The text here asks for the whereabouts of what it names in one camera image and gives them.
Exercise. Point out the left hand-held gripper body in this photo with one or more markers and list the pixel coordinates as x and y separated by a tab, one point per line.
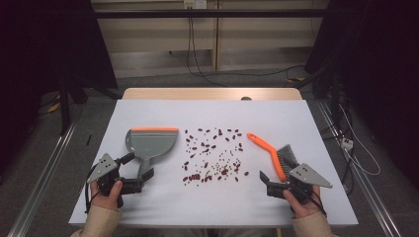
102	168

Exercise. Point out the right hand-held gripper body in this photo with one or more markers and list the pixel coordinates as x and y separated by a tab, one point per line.
309	177

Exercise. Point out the grey dustpan with orange lip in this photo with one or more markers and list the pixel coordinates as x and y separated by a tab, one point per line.
151	144

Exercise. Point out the orange brush with grey bristles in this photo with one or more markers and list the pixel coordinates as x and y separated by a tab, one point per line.
263	143

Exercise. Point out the red beans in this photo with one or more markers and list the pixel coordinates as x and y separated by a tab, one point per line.
195	176

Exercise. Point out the person's right hand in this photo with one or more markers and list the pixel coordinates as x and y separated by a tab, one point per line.
303	209

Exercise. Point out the person's left hand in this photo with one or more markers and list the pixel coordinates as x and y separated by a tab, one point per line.
102	202

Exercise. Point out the white power adapter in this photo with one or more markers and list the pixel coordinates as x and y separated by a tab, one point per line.
347	143

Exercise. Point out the white board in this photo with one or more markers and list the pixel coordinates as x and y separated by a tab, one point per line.
214	205

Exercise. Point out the black metal stand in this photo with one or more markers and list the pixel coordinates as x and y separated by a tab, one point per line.
65	105

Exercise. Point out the wooden table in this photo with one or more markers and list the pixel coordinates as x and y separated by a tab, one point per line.
184	94

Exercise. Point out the black curtain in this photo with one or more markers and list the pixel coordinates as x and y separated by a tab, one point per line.
378	65
49	42

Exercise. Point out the black horizontal bar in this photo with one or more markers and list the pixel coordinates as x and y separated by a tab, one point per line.
210	13

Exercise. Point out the aluminium floor rail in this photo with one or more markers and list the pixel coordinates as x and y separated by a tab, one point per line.
362	187
42	177

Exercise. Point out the white wall outlet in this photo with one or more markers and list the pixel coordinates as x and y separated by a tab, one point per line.
195	3

